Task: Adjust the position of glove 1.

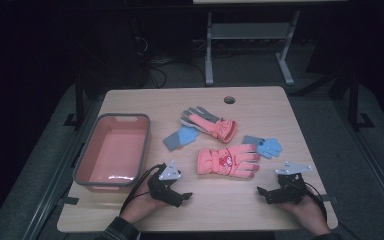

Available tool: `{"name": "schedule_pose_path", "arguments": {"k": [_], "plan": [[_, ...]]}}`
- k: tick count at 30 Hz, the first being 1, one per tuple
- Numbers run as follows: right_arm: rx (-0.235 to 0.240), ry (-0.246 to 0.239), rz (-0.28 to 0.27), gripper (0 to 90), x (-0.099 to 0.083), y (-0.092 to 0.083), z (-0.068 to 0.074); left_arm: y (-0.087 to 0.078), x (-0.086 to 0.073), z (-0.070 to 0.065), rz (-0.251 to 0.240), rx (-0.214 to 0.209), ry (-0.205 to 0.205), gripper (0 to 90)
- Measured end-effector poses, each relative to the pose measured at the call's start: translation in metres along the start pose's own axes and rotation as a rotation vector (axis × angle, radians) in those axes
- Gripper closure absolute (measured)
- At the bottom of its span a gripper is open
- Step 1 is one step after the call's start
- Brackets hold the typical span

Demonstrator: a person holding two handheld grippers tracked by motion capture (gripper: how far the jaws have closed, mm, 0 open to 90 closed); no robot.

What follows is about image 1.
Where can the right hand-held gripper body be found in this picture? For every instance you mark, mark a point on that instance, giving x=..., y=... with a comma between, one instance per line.
x=288, y=191

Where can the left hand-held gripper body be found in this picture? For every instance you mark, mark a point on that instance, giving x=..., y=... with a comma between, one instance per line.
x=161, y=190

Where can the blue knit glove grey cuff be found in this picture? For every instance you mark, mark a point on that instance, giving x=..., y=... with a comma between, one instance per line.
x=268, y=146
x=183, y=137

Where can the pink ski glove red print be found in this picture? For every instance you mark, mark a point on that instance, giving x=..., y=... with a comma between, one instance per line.
x=226, y=163

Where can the pink plastic bin grey rim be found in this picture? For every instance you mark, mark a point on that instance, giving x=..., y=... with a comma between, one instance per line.
x=113, y=155

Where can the person's left hand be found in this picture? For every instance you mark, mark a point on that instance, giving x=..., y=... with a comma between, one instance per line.
x=141, y=206

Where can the black tape strip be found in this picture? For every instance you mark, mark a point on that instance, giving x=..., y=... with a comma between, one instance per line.
x=328, y=198
x=69, y=201

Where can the pink ski glove grey palm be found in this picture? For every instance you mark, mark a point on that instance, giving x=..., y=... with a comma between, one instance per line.
x=213, y=126

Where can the black metal stand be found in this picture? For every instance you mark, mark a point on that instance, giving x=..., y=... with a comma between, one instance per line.
x=79, y=100
x=354, y=100

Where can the white metal stand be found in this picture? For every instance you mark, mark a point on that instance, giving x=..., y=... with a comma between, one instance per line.
x=250, y=30

